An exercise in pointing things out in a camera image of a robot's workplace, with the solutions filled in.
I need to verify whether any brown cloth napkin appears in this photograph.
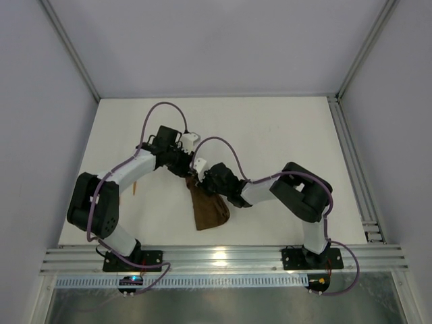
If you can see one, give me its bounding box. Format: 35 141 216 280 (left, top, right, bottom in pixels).
185 176 230 231

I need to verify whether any black connector board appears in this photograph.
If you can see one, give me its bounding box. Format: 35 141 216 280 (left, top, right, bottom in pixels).
117 275 144 297
306 273 331 295

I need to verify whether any corner aluminium post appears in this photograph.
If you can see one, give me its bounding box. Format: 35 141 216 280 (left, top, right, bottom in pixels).
37 0 101 103
335 0 400 102

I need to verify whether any left black connector board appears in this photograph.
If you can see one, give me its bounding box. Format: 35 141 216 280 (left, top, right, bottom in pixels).
117 275 144 297

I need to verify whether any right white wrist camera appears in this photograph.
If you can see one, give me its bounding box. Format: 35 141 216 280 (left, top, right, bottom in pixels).
192 158 209 182

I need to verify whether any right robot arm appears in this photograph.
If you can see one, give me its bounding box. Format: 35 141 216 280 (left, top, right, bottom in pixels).
192 159 333 269

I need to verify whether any front aluminium rail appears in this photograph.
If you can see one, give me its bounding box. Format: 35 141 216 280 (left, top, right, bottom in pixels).
40 244 408 274

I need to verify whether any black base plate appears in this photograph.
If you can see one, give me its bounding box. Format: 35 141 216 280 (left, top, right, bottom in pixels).
281 244 344 271
103 250 163 273

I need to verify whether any aluminium rail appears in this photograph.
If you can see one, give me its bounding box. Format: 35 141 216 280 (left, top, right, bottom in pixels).
327 96 387 244
40 244 408 274

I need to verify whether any right corner aluminium post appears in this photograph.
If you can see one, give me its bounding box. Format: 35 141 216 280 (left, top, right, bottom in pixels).
335 0 400 102

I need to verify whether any right side aluminium rail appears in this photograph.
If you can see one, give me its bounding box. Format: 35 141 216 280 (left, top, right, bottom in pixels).
327 96 387 244

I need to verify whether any left corner aluminium post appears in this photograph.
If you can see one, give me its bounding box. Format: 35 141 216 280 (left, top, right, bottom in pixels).
37 0 101 103

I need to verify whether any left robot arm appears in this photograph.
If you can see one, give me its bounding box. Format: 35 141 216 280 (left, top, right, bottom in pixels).
67 126 200 269

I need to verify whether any slotted cable duct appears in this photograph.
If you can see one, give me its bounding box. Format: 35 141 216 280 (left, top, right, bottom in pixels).
55 273 307 289

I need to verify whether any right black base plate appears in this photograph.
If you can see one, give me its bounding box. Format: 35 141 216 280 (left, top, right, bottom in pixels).
281 244 344 271

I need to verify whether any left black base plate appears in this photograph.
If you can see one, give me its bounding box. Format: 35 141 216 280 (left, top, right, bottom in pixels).
103 250 163 273

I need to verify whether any right black connector board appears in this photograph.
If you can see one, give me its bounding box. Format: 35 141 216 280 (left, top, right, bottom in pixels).
306 273 331 295

